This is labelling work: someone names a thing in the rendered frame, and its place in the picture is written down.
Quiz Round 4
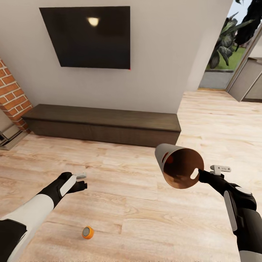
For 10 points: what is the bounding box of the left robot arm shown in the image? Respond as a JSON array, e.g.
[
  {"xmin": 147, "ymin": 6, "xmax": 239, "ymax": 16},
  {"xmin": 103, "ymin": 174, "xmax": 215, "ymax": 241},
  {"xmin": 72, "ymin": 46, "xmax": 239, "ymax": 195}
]
[{"xmin": 0, "ymin": 172, "xmax": 88, "ymax": 262}]

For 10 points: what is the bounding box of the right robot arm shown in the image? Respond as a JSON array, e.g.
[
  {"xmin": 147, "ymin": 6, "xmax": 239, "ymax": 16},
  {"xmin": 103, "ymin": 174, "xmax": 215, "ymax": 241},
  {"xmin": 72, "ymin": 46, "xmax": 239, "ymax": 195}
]
[{"xmin": 198, "ymin": 165, "xmax": 262, "ymax": 262}]

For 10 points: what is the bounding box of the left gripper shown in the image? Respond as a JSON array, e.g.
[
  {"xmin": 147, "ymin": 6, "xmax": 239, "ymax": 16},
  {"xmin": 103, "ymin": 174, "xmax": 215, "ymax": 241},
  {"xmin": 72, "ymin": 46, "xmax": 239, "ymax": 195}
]
[{"xmin": 67, "ymin": 181, "xmax": 87, "ymax": 194}]

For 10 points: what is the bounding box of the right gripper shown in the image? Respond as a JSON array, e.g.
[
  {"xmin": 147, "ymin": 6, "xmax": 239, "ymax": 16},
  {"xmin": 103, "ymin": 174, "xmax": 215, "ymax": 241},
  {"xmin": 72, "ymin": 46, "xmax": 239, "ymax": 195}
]
[{"xmin": 198, "ymin": 169, "xmax": 225, "ymax": 191}]

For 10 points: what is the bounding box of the can of soda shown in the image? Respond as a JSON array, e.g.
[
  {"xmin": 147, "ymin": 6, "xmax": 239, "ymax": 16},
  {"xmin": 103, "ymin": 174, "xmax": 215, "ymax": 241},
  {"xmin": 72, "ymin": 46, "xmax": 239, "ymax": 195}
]
[
  {"xmin": 163, "ymin": 152, "xmax": 174, "ymax": 164},
  {"xmin": 82, "ymin": 227, "xmax": 94, "ymax": 239}
]

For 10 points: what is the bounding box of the trash can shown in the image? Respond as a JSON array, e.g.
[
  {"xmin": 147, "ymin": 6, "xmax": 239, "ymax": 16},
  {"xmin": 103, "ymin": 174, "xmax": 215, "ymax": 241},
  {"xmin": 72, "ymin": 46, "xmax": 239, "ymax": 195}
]
[{"xmin": 155, "ymin": 143, "xmax": 204, "ymax": 189}]

